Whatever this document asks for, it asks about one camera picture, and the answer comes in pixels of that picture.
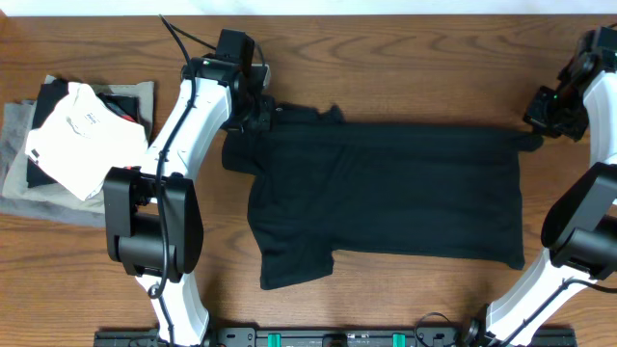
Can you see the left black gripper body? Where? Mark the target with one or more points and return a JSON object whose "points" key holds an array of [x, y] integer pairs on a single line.
{"points": [[256, 116]]}

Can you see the beige folded garment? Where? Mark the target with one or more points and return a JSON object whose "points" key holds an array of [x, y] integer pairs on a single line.
{"points": [[144, 92]]}

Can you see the black t-shirt with logo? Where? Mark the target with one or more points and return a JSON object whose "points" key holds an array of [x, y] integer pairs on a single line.
{"points": [[323, 184]]}

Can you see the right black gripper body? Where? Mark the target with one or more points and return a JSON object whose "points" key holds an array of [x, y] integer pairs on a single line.
{"points": [[559, 114]]}

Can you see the black folded garment red accents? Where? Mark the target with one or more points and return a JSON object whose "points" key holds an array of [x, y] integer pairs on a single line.
{"points": [[45, 103]]}

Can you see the white folded t-shirt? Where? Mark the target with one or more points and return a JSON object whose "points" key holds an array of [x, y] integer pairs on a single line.
{"points": [[81, 140]]}

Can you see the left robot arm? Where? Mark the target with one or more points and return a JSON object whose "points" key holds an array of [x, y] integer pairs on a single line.
{"points": [[152, 216]]}

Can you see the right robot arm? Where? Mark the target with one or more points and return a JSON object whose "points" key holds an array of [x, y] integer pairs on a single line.
{"points": [[578, 235]]}

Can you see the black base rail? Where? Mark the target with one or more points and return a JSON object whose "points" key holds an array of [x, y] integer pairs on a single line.
{"points": [[249, 337]]}

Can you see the grey folded garment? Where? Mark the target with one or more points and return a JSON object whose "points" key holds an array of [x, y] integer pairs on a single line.
{"points": [[52, 202]]}

